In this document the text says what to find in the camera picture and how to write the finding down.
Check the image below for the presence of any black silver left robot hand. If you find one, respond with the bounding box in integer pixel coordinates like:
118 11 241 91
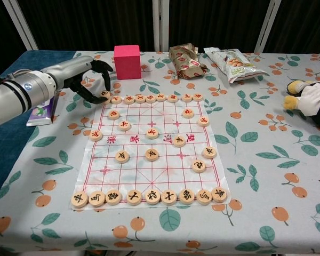
39 55 114 105

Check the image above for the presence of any black-lettered wooden chess piece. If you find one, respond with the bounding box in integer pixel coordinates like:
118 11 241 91
211 187 228 204
202 146 217 159
172 135 187 148
70 191 89 209
88 191 106 207
179 188 196 205
115 149 130 164
145 188 162 205
145 148 160 162
105 189 123 206
196 189 213 205
161 189 178 205
126 189 143 205

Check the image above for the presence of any white red chess board sheet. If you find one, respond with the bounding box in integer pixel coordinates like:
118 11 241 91
69 99 231 211

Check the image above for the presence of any white purple toothpaste tube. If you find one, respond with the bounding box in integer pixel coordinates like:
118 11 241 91
26 95 60 127

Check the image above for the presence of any pink cube block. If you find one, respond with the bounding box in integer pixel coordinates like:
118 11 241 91
113 44 142 81

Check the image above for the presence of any blue table cover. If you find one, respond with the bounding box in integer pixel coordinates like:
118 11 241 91
0 50 77 207

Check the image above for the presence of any gold crumpled snack bag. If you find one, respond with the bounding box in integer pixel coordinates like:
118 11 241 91
168 45 209 80

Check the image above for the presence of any white green nut snack bag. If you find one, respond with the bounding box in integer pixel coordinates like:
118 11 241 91
203 47 270 85

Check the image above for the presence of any floral printed tablecloth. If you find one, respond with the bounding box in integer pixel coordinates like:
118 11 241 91
0 50 320 256

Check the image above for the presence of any black white plush doll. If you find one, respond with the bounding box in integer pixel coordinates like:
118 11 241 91
282 79 320 131

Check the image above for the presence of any white partition post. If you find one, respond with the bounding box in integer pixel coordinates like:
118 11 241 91
1 0 40 51
254 0 283 53
159 0 171 52
151 0 161 52

